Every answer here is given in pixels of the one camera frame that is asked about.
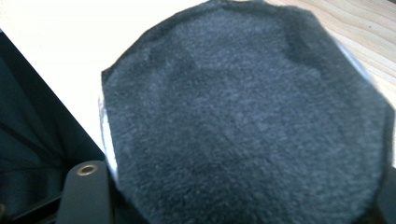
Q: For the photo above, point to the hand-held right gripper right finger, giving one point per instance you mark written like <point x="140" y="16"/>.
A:
<point x="390" y="196"/>

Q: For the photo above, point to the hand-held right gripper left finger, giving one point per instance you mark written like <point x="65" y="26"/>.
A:
<point x="85" y="196"/>

